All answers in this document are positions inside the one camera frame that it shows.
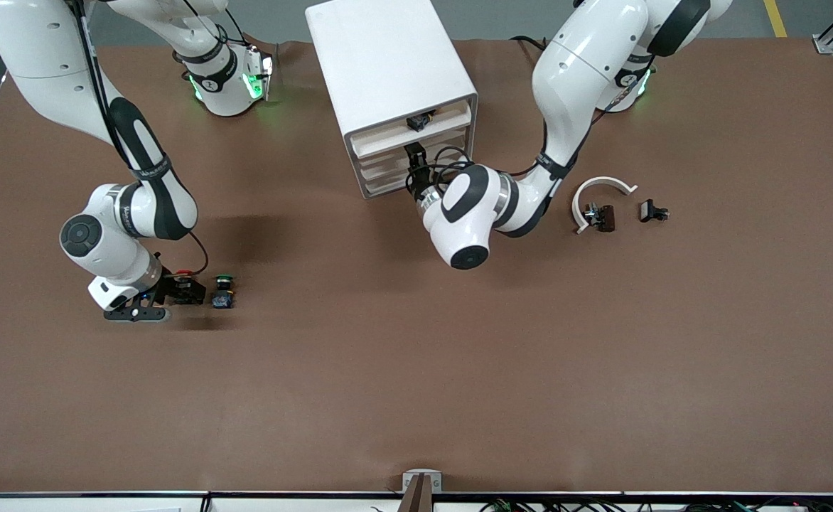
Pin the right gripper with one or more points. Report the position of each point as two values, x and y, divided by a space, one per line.
173 287

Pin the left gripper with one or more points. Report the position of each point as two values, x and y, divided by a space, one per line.
420 178

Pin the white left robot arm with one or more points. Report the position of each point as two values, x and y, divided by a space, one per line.
573 78

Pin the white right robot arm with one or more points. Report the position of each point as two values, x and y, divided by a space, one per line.
47 57

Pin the white plain drawer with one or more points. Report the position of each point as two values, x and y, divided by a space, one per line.
388 168
388 186

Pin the green push button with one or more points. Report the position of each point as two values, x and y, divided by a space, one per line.
224 293

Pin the white drawer cabinet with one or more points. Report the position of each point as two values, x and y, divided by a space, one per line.
388 57

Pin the white curved plastic piece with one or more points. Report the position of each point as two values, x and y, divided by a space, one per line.
587 193

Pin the dark brown switch component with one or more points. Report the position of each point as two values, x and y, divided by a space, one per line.
605 217

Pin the small black switch component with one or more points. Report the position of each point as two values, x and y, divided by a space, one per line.
649 210

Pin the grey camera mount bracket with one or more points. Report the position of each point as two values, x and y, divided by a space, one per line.
421 487

